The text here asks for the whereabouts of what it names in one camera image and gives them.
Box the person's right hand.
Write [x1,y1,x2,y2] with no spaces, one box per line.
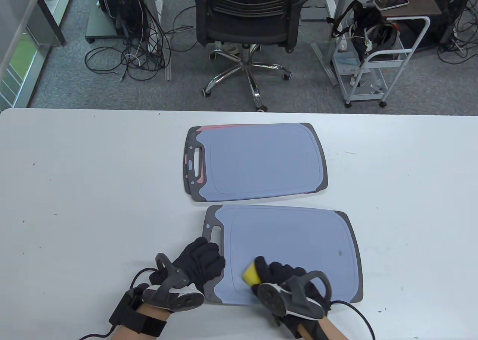
[251,257,332,339]

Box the person's left hand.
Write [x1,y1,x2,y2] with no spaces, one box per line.
[149,237,226,293]

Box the yellow sponge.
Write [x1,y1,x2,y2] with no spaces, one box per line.
[242,262,262,285]

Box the blue cutting board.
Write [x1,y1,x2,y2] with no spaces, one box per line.
[186,123,328,202]
[203,205,364,306]

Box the pink cutting board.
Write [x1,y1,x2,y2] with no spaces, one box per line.
[183,125,243,197]

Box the person's right forearm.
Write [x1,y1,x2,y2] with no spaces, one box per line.
[297,316,348,340]

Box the person's left forearm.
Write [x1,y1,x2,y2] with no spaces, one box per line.
[110,303,172,340]

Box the grey right hand controller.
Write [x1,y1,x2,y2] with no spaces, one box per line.
[258,271,333,320]

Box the grey hand controller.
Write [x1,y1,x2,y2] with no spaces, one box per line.
[143,253,205,312]
[258,271,333,320]

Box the grey left hand controller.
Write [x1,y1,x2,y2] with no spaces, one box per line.
[143,253,205,312]

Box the pale blue packet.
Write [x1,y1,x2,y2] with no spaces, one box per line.
[333,52,361,77]

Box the black office chair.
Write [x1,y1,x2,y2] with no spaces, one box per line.
[187,0,313,113]

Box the white utility cart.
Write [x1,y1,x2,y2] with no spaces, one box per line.
[332,16,431,108]

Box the grey stand base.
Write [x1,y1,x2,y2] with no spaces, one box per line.
[85,4,120,45]

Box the grey floor plate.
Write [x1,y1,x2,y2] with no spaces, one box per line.
[301,6,329,21]

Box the black bag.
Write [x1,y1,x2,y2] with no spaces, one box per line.
[327,0,402,62]

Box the black computer rack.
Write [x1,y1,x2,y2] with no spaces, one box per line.
[92,0,150,38]

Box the white smartphone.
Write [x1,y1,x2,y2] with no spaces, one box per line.
[373,0,409,10]

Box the black right glove cable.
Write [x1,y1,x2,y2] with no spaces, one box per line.
[330,300,376,340]

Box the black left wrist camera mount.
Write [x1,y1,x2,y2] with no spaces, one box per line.
[108,284,167,337]

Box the black floor cable bundle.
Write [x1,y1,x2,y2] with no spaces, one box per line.
[84,0,198,82]

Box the grey window frame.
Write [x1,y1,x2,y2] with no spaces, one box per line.
[0,0,77,109]

